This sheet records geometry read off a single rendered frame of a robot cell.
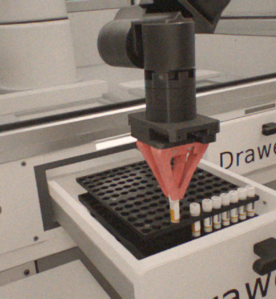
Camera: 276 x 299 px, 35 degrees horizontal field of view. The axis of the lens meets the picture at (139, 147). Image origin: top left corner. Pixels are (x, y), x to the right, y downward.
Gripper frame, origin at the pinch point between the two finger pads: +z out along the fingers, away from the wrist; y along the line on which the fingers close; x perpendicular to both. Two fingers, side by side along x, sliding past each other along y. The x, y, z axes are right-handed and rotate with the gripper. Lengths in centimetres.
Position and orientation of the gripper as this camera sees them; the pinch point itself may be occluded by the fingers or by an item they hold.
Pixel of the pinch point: (173, 191)
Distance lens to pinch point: 53.6
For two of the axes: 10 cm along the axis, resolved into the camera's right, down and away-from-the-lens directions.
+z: 0.6, 9.6, 2.8
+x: 8.8, -1.8, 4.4
